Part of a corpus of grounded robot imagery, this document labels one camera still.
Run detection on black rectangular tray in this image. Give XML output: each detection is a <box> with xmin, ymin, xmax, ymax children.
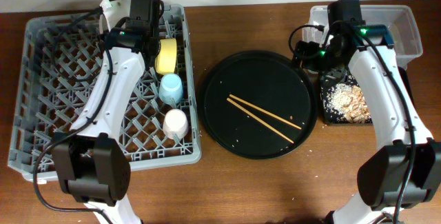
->
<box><xmin>320</xmin><ymin>74</ymin><xmax>372</xmax><ymax>125</ymax></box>

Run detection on grey dishwasher rack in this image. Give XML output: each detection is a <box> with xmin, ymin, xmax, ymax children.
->
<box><xmin>8</xmin><ymin>4</ymin><xmax>201</xmax><ymax>183</ymax></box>

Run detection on food scraps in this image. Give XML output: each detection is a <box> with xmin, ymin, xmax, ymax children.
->
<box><xmin>325</xmin><ymin>83</ymin><xmax>371</xmax><ymax>123</ymax></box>

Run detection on light blue plastic cup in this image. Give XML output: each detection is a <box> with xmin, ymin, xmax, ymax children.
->
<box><xmin>158</xmin><ymin>74</ymin><xmax>183</xmax><ymax>105</ymax></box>

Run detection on round black tray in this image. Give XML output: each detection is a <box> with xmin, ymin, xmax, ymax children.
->
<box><xmin>198</xmin><ymin>50</ymin><xmax>318</xmax><ymax>159</ymax></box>

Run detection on wooden chopstick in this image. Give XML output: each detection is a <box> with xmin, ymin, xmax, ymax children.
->
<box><xmin>228</xmin><ymin>94</ymin><xmax>301</xmax><ymax>130</ymax></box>
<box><xmin>227</xmin><ymin>98</ymin><xmax>294</xmax><ymax>144</ymax></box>

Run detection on yellow plastic bowl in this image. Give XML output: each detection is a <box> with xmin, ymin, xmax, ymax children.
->
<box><xmin>155</xmin><ymin>39</ymin><xmax>177</xmax><ymax>75</ymax></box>

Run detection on pink plastic cup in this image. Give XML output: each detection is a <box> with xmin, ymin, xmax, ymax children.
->
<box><xmin>163</xmin><ymin>109</ymin><xmax>189</xmax><ymax>140</ymax></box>

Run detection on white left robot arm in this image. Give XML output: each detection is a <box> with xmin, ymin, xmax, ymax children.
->
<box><xmin>51</xmin><ymin>0</ymin><xmax>164</xmax><ymax>223</ymax></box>

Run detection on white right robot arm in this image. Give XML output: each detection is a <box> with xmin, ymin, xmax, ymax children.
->
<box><xmin>289</xmin><ymin>21</ymin><xmax>440</xmax><ymax>223</ymax></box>

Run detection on clear plastic bin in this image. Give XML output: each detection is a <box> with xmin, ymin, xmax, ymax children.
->
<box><xmin>302</xmin><ymin>5</ymin><xmax>423</xmax><ymax>70</ymax></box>

